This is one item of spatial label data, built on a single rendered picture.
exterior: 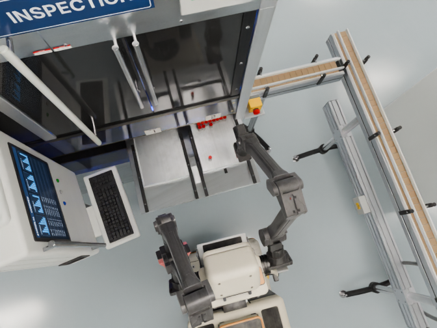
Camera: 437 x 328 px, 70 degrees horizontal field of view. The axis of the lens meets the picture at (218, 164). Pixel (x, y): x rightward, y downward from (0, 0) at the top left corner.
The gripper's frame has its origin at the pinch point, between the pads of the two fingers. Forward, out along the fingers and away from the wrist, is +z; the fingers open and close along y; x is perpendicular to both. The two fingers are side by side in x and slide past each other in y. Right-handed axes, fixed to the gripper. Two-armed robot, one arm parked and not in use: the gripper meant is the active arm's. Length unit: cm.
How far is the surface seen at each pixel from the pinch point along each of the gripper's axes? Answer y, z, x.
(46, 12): 28, -88, 53
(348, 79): 34, 17, -82
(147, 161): 16, 20, 49
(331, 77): 37, 16, -71
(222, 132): 21.4, 20.1, 2.6
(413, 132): -2, 63, -143
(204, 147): 15.1, 20.0, 15.5
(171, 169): 7.2, 19.7, 37.3
